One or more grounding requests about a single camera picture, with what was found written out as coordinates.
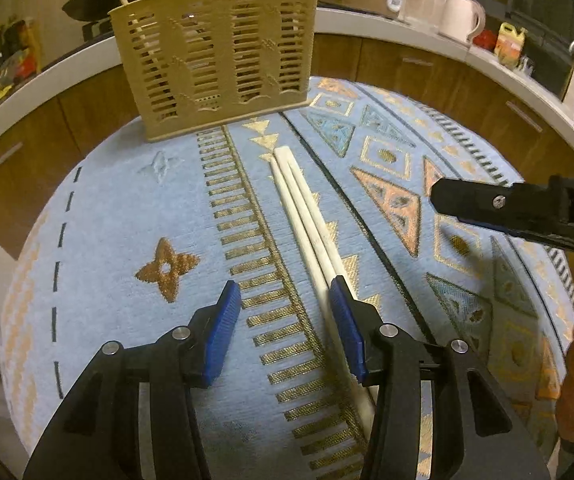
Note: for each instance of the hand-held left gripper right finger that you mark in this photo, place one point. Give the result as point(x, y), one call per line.
point(349, 330)

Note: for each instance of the blue patterned tablecloth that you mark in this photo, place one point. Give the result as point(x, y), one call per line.
point(117, 210)

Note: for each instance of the small red container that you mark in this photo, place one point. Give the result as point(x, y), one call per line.
point(486, 40)

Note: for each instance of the wooden kitchen cabinet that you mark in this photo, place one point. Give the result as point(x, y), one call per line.
point(92, 105)

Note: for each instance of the white electric kettle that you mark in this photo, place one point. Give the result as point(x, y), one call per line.
point(459, 17)

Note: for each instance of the black gas stove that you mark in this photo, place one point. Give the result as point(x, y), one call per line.
point(97, 30)

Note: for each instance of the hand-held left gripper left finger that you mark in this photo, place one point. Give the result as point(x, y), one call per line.
point(222, 330)

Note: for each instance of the yellow plastic bottle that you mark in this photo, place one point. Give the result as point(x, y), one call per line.
point(509, 42)

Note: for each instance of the white kitchen countertop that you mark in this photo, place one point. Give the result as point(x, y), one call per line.
point(42, 82)

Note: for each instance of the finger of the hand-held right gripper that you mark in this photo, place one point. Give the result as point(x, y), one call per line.
point(487, 225)
point(477, 197)

